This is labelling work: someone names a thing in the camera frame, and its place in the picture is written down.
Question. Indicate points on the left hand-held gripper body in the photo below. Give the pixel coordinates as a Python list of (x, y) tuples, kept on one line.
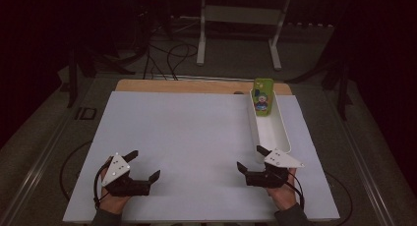
[(116, 168)]

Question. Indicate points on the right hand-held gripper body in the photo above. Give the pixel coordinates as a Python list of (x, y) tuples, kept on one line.
[(282, 158)]

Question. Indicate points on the white plastic bin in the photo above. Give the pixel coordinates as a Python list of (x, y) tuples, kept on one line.
[(273, 131)]

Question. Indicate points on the person's left hand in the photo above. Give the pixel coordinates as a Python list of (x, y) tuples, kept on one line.
[(111, 203)]

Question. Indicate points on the person's right hand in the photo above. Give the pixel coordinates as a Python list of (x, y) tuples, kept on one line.
[(283, 196)]

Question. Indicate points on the white table mat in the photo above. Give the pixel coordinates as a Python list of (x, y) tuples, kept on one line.
[(183, 137)]

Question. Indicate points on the black tripod stand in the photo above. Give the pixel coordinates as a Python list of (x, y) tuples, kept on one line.
[(342, 88), (73, 78)]

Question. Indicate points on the white metal stand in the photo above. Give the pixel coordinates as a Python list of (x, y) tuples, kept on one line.
[(242, 14)]

